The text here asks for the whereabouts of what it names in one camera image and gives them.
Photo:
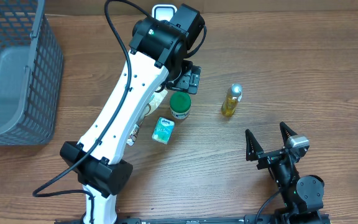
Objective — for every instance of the white barcode scanner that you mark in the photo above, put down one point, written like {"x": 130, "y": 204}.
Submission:
{"x": 163, "y": 12}

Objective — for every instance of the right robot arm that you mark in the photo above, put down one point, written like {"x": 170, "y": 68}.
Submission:
{"x": 302, "y": 196}

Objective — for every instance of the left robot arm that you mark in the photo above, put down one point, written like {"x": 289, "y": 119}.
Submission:
{"x": 157, "y": 58}

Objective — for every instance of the green lid jar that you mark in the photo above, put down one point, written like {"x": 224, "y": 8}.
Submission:
{"x": 180, "y": 104}

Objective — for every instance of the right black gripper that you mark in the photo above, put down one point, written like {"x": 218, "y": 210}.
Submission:
{"x": 255, "y": 152}

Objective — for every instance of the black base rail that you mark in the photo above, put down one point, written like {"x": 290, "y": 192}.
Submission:
{"x": 185, "y": 221}

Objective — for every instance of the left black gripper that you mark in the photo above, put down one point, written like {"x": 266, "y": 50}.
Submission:
{"x": 188, "y": 78}

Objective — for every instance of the brown white snack wrapper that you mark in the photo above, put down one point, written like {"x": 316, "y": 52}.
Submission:
{"x": 153, "y": 104}

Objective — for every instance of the yellow dish soap bottle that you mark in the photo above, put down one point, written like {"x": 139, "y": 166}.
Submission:
{"x": 233, "y": 97}

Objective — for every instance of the grey plastic mesh basket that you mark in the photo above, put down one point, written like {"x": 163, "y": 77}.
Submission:
{"x": 31, "y": 70}

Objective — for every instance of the teal white tissue pack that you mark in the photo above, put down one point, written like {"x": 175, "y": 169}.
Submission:
{"x": 163, "y": 130}

